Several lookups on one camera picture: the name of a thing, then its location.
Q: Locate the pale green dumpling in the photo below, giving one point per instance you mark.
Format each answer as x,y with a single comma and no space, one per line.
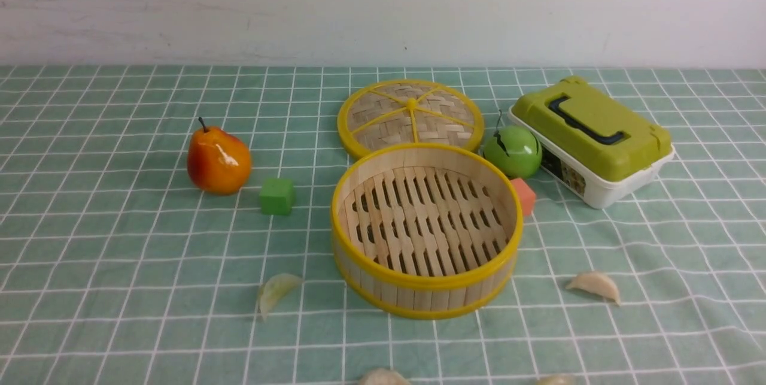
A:
273,290

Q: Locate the cream dumpling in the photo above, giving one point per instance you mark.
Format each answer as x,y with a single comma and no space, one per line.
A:
596,283
383,376
556,379

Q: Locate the woven bamboo steamer lid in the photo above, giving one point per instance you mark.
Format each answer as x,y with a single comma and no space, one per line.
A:
393,112

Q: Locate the bamboo steamer tray yellow rim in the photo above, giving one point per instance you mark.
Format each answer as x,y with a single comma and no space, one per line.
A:
426,231

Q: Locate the green foam cube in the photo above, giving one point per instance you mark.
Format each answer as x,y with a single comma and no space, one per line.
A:
277,196

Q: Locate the green toy apple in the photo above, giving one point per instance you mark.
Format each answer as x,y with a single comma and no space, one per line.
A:
514,150

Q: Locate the orange foam cube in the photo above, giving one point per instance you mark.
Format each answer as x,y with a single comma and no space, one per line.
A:
526,195

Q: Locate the orange red toy pear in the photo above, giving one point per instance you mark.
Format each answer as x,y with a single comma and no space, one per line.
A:
217,162

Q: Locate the green lidded white box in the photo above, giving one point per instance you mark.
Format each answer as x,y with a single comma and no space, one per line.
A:
597,147

